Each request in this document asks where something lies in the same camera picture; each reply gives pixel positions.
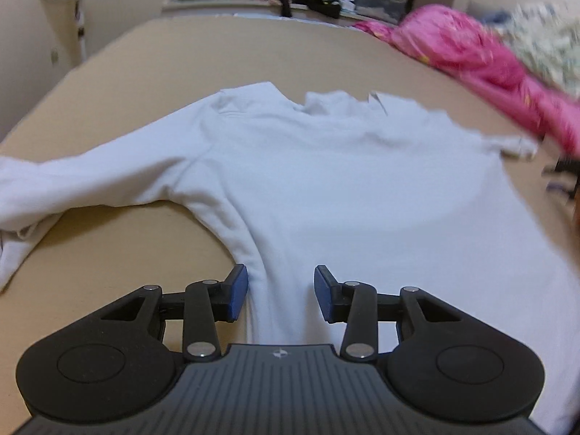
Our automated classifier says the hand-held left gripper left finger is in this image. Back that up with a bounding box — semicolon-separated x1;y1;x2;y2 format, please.
100;264;248;364

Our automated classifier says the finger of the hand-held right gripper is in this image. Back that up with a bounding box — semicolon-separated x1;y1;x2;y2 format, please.
543;155;580;204

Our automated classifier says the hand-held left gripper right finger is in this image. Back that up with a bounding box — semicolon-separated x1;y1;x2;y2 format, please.
314;265;464;362

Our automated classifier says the white long-sleeve shirt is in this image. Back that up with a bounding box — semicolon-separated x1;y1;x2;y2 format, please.
0;82;580;435

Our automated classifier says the pale floral cloth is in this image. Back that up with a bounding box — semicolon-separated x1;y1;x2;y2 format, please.
494;2;580;97

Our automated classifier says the pink floral quilt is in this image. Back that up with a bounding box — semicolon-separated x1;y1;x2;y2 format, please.
352;4;580;160

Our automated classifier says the beige bed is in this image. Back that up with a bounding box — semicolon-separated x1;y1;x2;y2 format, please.
0;13;580;435

